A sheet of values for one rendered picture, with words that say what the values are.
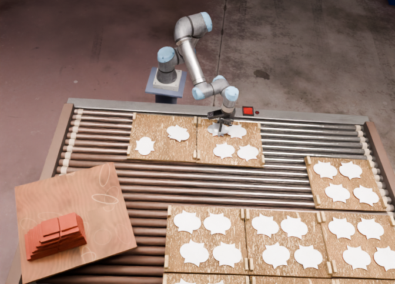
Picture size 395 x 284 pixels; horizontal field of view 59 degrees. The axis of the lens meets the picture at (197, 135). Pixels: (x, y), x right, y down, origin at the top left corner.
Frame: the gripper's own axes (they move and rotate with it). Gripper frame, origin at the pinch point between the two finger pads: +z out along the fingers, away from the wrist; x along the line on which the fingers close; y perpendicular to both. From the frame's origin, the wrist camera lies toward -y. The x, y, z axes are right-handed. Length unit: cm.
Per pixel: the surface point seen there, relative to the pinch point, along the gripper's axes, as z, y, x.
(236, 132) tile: -0.1, 11.7, -1.2
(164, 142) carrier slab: 2.9, -32.7, -12.2
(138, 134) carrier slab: 4, -49, -8
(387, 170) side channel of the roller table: -5, 104, -23
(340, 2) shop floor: 88, 203, 343
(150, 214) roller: 5, -36, -60
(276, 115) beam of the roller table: 1.7, 41.4, 19.2
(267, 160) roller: 2.1, 31.2, -18.8
